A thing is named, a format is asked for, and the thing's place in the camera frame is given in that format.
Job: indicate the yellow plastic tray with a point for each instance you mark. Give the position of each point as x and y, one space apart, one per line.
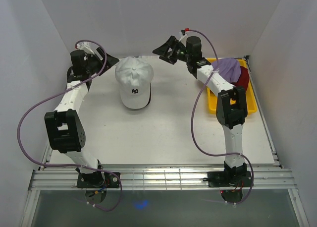
250 97

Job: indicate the purple baseball cap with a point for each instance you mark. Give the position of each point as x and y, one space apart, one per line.
220 74

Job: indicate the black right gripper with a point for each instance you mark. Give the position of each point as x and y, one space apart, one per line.
174 44

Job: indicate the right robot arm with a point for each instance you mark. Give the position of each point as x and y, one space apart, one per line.
231 107

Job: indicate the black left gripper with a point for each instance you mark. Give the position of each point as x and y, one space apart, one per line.
102 53

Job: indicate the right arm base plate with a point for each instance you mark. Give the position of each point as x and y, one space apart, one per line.
220 179

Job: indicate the dark red baseball cap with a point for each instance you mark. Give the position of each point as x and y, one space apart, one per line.
244 79

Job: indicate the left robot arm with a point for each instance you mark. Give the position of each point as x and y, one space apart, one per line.
64 128

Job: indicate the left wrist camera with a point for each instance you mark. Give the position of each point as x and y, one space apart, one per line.
85 46

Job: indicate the aluminium frame rail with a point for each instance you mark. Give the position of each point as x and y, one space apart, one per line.
160 178

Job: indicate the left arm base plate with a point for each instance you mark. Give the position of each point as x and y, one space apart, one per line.
98 180

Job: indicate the white baseball cap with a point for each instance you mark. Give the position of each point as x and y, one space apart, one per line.
134 76

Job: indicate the black baseball cap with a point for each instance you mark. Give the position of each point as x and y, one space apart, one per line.
142 104

